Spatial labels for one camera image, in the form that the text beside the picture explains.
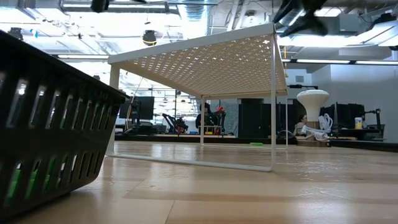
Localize black desk monitors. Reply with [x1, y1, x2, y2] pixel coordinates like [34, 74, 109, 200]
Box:
[320, 103, 366, 129]

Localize ceiling light strip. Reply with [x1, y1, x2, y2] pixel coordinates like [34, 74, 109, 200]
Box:
[354, 59, 398, 66]
[295, 58, 351, 65]
[57, 54, 110, 60]

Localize person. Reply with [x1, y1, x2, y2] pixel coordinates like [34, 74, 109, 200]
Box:
[195, 102, 218, 131]
[294, 114, 309, 136]

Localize white perforated metal shelf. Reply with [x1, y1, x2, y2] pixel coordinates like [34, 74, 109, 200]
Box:
[105, 22, 289, 173]

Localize black partition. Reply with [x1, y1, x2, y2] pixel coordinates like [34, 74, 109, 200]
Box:
[238, 98, 307, 139]

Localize black monitor stand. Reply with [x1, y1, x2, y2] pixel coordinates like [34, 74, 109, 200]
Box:
[365, 108, 386, 133]

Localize black ceiling dome device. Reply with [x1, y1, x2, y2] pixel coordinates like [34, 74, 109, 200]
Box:
[7, 27, 24, 41]
[142, 29, 157, 47]

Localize black background monitor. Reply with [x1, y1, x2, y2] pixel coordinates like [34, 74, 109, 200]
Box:
[119, 96, 155, 121]

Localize black slotted plastic basket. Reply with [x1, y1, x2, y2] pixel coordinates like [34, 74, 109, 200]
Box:
[0, 29, 130, 220]

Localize silver spiral ventilation duct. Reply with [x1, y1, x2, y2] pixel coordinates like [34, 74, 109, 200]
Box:
[178, 0, 215, 41]

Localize white lamp cord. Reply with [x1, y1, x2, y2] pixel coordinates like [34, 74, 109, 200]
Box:
[300, 113, 334, 142]

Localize black aluminium table frame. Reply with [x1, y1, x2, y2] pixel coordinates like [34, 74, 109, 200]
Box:
[114, 134, 398, 153]

